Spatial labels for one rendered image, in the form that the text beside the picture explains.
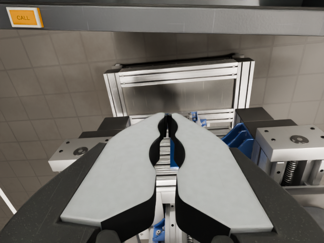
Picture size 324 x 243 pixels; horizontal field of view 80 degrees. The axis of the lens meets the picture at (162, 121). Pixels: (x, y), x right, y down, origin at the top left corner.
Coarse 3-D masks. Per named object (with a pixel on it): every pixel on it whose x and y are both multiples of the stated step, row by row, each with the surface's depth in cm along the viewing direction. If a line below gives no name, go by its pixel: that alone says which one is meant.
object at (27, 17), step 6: (12, 12) 33; (18, 12) 33; (24, 12) 33; (30, 12) 33; (12, 18) 33; (18, 18) 33; (24, 18) 33; (30, 18) 33; (18, 24) 34; (24, 24) 34; (30, 24) 34; (36, 24) 34; (42, 24) 34
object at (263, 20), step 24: (0, 24) 35; (48, 24) 35; (72, 24) 34; (96, 24) 34; (120, 24) 34; (144, 24) 34; (168, 24) 34; (192, 24) 34; (216, 24) 33; (240, 24) 33; (264, 24) 33; (288, 24) 33; (312, 24) 33
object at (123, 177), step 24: (144, 120) 11; (120, 144) 9; (144, 144) 9; (96, 168) 8; (120, 168) 8; (144, 168) 8; (96, 192) 7; (120, 192) 7; (144, 192) 7; (72, 216) 6; (96, 216) 6; (120, 216) 6; (144, 216) 7; (120, 240) 6
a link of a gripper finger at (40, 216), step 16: (80, 160) 8; (64, 176) 7; (80, 176) 7; (48, 192) 7; (64, 192) 7; (32, 208) 6; (48, 208) 6; (64, 208) 6; (16, 224) 6; (32, 224) 6; (48, 224) 6; (64, 224) 6; (80, 224) 6; (0, 240) 5; (16, 240) 5; (32, 240) 5; (48, 240) 5; (64, 240) 5; (80, 240) 5
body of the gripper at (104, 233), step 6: (102, 234) 5; (108, 234) 5; (114, 234) 5; (96, 240) 5; (102, 240) 5; (108, 240) 5; (114, 240) 5; (216, 240) 5; (222, 240) 5; (228, 240) 5
